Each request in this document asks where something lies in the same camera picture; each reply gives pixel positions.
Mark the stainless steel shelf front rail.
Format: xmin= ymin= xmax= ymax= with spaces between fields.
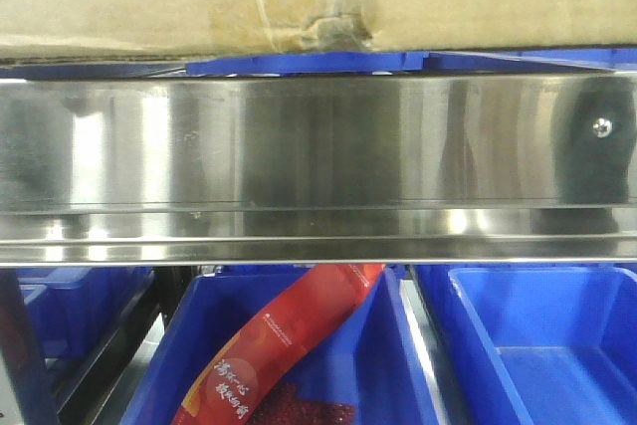
xmin=1 ymin=73 xmax=636 ymax=266

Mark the blue bin under carton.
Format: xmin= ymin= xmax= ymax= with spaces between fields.
xmin=185 ymin=47 xmax=636 ymax=77

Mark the red snack bag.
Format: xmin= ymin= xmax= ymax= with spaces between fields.
xmin=172 ymin=263 xmax=385 ymax=424

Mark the brown cardboard carton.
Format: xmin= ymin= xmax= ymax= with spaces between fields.
xmin=1 ymin=0 xmax=636 ymax=63

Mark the blue bin with red bag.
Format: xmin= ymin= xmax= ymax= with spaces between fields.
xmin=122 ymin=264 xmax=438 ymax=424

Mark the blue bin lower left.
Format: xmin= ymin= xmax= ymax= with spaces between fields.
xmin=17 ymin=267 xmax=152 ymax=359

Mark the empty blue bin at right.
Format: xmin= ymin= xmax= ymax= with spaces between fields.
xmin=415 ymin=265 xmax=636 ymax=424

